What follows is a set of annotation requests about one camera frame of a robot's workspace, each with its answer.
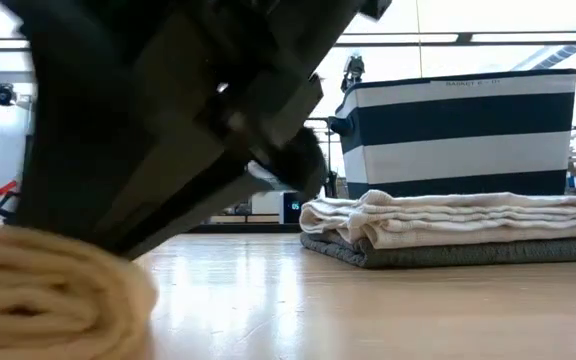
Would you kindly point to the navy white striped fabric bin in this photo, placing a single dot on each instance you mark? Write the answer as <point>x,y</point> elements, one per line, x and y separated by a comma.
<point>468,150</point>

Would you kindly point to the black hanging fixture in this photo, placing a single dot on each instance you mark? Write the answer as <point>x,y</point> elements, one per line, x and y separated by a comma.
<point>353,70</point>

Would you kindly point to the black thin metal stand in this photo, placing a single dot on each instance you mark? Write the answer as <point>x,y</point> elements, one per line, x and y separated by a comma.
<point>318,119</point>

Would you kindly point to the red bar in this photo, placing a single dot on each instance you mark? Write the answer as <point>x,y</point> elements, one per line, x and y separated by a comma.
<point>0,191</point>

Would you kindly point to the white towel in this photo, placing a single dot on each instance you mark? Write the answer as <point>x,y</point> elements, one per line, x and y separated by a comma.
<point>468,220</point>

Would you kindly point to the black round lamp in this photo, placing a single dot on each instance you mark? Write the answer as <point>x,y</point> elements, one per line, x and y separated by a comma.
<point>4,95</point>

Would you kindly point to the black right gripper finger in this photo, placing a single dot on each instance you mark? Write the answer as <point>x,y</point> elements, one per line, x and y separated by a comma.
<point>303,165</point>
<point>118,125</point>

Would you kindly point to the orange towel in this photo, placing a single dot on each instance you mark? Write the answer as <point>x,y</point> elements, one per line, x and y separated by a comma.
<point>43,300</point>

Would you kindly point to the grey kitchen towel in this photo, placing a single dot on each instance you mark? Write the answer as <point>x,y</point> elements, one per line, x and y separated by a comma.
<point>468,255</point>

